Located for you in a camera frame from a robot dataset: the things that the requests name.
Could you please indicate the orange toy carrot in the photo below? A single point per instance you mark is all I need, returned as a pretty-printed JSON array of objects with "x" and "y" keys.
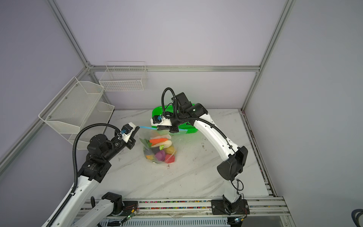
[{"x": 156, "y": 141}]

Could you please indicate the red toy pepper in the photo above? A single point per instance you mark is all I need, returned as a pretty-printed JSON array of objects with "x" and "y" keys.
[{"x": 169, "y": 158}]

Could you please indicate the green plastic basket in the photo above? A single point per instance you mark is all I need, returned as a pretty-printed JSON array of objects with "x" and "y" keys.
[{"x": 189, "y": 129}]

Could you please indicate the clear zip top bag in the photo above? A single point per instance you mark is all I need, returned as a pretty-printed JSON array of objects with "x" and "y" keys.
[{"x": 147, "y": 133}]

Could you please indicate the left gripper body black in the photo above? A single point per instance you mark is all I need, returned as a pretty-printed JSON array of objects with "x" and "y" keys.
[{"x": 120, "y": 144}]

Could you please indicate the white mesh two-tier shelf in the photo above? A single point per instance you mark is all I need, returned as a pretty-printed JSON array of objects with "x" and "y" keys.
[{"x": 78, "y": 105}]

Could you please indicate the yellow toy potato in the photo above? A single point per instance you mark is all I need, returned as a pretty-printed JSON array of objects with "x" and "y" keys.
[{"x": 170, "y": 150}]

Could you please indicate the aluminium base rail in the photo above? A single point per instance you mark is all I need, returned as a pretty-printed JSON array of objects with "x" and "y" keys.
[{"x": 181, "y": 210}]

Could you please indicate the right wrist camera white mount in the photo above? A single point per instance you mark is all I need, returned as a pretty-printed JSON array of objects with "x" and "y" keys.
[{"x": 159, "y": 120}]

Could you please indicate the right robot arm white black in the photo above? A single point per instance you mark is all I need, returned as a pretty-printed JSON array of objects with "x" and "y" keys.
[{"x": 178, "y": 110}]

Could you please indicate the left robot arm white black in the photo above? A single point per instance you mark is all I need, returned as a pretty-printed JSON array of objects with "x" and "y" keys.
[{"x": 101, "y": 151}]

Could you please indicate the purple toy turnip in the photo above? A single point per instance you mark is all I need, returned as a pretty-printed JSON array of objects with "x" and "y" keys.
[{"x": 160, "y": 156}]

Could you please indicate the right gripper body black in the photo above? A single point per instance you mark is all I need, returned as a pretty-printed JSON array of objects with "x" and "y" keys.
[{"x": 175, "y": 121}]

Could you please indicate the white wire wall basket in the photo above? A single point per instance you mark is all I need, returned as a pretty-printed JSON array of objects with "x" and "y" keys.
[{"x": 124, "y": 76}]

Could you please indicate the white toy radish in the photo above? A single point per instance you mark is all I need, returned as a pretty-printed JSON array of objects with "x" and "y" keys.
[{"x": 163, "y": 145}]

